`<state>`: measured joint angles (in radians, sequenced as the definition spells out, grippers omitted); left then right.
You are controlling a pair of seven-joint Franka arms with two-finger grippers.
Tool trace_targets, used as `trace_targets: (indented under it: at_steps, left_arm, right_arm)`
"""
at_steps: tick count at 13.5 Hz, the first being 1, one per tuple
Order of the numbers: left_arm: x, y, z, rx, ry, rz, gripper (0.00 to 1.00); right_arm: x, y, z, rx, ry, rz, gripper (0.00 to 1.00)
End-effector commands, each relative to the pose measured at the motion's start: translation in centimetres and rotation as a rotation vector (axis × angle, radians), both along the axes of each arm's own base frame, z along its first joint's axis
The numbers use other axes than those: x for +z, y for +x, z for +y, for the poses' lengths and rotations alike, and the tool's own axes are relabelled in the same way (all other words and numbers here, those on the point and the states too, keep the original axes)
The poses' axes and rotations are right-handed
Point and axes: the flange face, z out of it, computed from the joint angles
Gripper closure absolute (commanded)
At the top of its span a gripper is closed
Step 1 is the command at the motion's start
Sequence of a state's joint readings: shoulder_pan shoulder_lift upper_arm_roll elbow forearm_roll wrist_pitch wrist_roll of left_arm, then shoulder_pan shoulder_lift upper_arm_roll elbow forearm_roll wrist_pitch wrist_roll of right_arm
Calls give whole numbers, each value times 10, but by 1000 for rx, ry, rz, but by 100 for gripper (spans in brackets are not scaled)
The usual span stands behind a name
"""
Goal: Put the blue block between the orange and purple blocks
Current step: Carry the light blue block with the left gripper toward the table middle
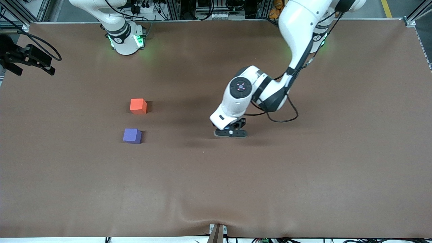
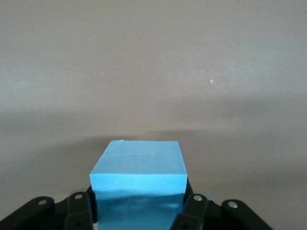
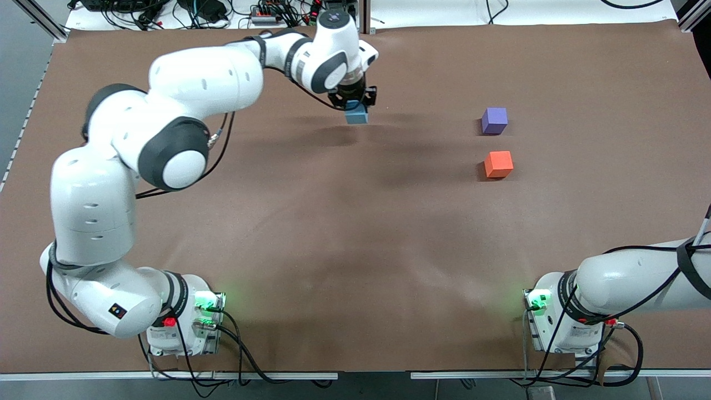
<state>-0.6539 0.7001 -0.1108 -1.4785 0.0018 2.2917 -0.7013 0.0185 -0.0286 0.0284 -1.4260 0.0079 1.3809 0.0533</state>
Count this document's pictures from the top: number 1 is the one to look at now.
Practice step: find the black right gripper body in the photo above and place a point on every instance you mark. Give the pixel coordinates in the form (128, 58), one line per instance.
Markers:
(10, 55)

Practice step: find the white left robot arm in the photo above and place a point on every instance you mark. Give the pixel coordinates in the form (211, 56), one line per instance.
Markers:
(300, 20)

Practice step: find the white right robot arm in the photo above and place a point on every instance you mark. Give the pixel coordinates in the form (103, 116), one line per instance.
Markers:
(125, 45)

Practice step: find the orange foam block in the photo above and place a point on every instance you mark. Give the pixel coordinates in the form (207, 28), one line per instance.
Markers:
(137, 105)

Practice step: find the purple foam block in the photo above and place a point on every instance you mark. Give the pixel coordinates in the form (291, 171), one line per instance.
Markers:
(131, 135)

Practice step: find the brown table mat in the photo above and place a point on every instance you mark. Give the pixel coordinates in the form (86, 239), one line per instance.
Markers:
(216, 175)

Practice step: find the white terminal strip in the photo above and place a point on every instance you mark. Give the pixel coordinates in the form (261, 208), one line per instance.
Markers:
(221, 15)

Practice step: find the bag of orange items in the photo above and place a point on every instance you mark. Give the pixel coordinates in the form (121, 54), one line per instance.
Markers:
(274, 13)

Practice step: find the white power strip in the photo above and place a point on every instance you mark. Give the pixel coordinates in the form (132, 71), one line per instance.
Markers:
(148, 9)

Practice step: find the brown mat clamp bracket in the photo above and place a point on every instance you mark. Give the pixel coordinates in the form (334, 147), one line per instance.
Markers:
(216, 234)

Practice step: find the aluminium frame post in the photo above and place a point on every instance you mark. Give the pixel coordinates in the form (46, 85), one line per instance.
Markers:
(173, 10)

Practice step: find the aluminium frame corner rail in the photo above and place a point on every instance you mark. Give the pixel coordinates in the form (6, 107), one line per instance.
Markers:
(423, 44)

